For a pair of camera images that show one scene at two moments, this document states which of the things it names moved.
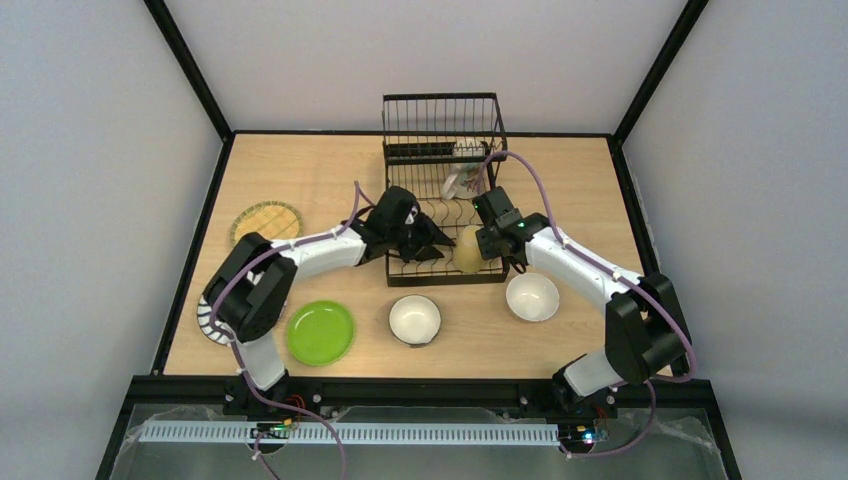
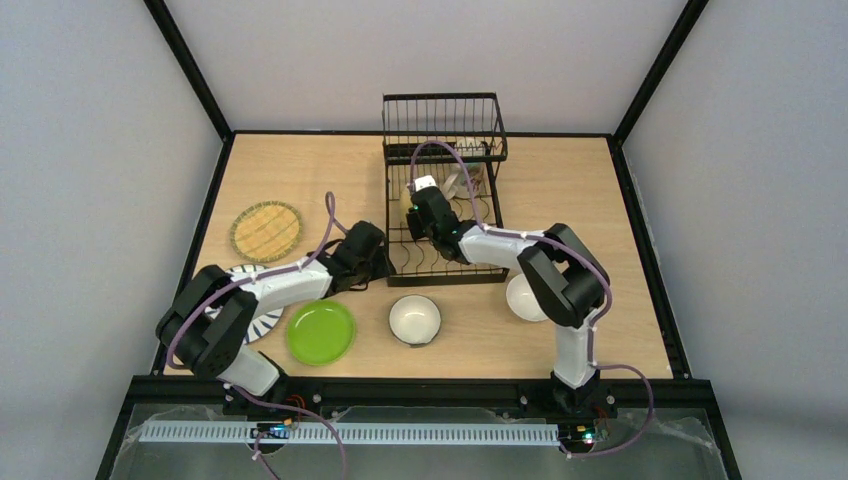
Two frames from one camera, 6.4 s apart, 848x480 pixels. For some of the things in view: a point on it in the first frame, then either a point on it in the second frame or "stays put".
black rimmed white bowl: [414, 320] stays put
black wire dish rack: [443, 147] stays put
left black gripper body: [416, 234] → [370, 266]
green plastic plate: [320, 332] stays put
